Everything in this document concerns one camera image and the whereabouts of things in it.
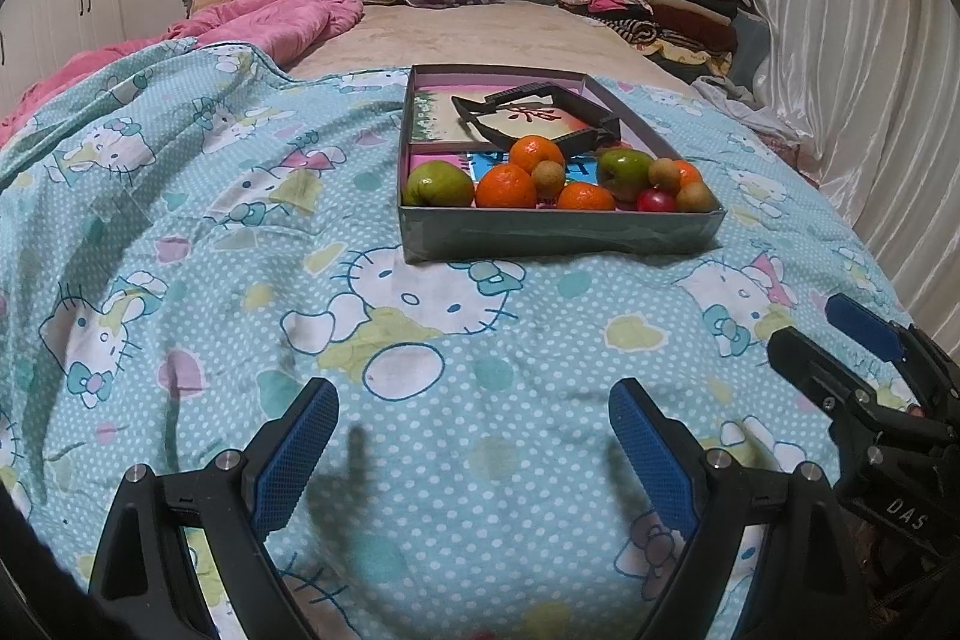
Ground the round green mango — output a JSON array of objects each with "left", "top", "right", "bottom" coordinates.
[{"left": 597, "top": 148, "right": 655, "bottom": 202}]

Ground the crumpled white cloth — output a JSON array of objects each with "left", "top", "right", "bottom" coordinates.
[{"left": 690, "top": 74, "right": 811, "bottom": 139}]

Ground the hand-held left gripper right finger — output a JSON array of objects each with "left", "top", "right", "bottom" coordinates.
[{"left": 609, "top": 377, "right": 871, "bottom": 640}]

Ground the gray cloth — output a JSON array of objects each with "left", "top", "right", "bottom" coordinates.
[{"left": 731, "top": 10, "right": 773, "bottom": 86}]

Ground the gray cardboard box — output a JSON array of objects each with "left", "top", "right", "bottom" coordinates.
[{"left": 396, "top": 64, "right": 727, "bottom": 265}]

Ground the pink quilt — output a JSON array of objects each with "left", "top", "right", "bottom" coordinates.
[{"left": 0, "top": 0, "right": 365, "bottom": 146}]

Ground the pile of folded clothes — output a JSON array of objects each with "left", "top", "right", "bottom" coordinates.
[{"left": 551, "top": 0, "right": 751, "bottom": 67}]

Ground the beige bed sheet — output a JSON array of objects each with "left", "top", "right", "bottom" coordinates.
[{"left": 289, "top": 0, "right": 698, "bottom": 90}]

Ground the blue cartoon cat blanket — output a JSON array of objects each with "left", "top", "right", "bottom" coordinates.
[{"left": 0, "top": 40, "right": 931, "bottom": 640}]

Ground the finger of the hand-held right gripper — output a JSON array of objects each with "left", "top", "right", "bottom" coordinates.
[
  {"left": 766, "top": 326, "right": 901, "bottom": 453},
  {"left": 825, "top": 293, "right": 960, "bottom": 401}
]

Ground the white satin curtain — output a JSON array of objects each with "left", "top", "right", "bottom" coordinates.
[{"left": 742, "top": 0, "right": 960, "bottom": 281}]

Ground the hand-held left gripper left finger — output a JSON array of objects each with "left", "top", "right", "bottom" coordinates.
[{"left": 88, "top": 377, "right": 340, "bottom": 640}]

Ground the black plastic frame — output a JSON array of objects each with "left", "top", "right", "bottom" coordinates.
[{"left": 450, "top": 81, "right": 623, "bottom": 152}]

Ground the large green mango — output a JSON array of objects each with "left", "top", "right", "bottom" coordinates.
[{"left": 403, "top": 160, "right": 476, "bottom": 208}]

